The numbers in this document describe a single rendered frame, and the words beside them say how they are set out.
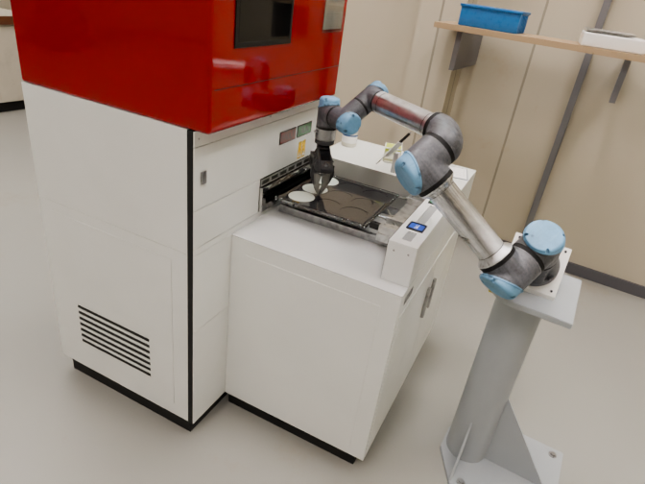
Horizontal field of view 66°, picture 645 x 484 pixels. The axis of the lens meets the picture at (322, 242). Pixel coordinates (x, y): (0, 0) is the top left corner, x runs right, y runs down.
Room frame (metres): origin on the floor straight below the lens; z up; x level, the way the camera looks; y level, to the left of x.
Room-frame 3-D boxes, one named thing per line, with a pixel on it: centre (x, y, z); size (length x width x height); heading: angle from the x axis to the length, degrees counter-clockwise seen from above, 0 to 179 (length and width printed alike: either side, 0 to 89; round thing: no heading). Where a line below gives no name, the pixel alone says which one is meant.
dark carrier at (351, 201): (1.80, -0.04, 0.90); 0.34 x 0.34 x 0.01; 67
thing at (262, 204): (1.87, 0.16, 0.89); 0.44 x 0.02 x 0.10; 157
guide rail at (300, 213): (1.66, -0.05, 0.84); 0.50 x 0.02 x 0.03; 67
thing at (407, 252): (1.60, -0.35, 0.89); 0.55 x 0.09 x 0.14; 157
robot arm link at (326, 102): (1.79, 0.04, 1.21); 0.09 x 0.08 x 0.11; 36
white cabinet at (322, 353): (1.83, -0.17, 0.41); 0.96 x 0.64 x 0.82; 157
